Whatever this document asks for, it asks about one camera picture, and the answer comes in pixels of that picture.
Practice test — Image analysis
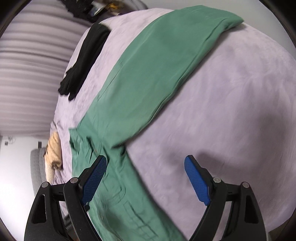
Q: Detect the green work jacket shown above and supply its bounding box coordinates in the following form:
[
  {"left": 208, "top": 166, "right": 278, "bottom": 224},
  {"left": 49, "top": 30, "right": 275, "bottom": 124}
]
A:
[{"left": 69, "top": 6, "right": 243, "bottom": 240}]

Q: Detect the beige striped folded garment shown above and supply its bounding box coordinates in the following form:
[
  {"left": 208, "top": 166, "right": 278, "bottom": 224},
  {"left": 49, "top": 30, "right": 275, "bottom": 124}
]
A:
[{"left": 44, "top": 131, "right": 63, "bottom": 184}]

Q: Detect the lilac bed cover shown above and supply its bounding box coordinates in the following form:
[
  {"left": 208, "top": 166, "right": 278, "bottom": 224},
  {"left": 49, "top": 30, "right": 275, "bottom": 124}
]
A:
[{"left": 49, "top": 7, "right": 296, "bottom": 240}]

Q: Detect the lilac pleated curtain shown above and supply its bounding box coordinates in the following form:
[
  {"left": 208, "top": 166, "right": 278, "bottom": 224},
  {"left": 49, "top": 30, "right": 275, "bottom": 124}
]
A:
[{"left": 1, "top": 1, "right": 90, "bottom": 137}]

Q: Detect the black folded garment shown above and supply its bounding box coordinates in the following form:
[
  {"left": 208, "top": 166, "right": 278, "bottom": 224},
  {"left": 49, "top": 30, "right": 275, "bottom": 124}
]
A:
[{"left": 58, "top": 23, "right": 111, "bottom": 101}]

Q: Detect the dark clutter by bed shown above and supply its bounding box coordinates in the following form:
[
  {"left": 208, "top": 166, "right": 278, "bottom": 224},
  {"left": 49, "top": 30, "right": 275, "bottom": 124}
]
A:
[{"left": 61, "top": 0, "right": 148, "bottom": 23}]

